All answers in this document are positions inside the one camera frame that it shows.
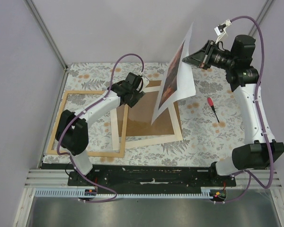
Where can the brown fibreboard backing board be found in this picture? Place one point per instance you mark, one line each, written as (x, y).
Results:
(139, 119)

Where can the sunset landscape photo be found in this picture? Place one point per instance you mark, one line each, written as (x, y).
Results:
(178, 80)

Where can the wooden picture frame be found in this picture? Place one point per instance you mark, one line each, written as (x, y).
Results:
(106, 137)

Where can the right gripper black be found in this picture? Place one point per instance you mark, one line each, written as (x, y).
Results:
(202, 59)

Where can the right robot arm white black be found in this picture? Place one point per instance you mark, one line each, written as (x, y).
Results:
(260, 148)

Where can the white slotted cable duct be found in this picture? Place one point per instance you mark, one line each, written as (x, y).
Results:
(92, 193)

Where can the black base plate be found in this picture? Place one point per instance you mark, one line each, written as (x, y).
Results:
(146, 180)

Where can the red black screwdriver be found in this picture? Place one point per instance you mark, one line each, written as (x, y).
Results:
(211, 104)

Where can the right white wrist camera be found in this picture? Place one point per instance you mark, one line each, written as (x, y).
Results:
(221, 31)

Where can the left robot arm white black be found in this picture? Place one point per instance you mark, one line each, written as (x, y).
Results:
(73, 128)

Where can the aluminium corner post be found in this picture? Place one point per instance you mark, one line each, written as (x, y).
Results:
(261, 16)
(45, 31)

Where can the left aluminium corner post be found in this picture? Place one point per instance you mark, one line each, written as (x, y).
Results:
(45, 31)

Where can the cream mat board passe-partout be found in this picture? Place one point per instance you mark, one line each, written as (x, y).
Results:
(141, 141)

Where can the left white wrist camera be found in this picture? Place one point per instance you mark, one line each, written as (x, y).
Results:
(144, 83)

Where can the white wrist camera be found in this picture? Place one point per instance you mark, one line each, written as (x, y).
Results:
(144, 83)
(221, 31)

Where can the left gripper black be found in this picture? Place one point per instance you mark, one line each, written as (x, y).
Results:
(138, 95)

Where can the floral patterned table mat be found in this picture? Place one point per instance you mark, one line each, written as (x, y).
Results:
(204, 139)

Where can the right aluminium corner post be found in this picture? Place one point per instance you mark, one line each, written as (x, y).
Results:
(261, 16)

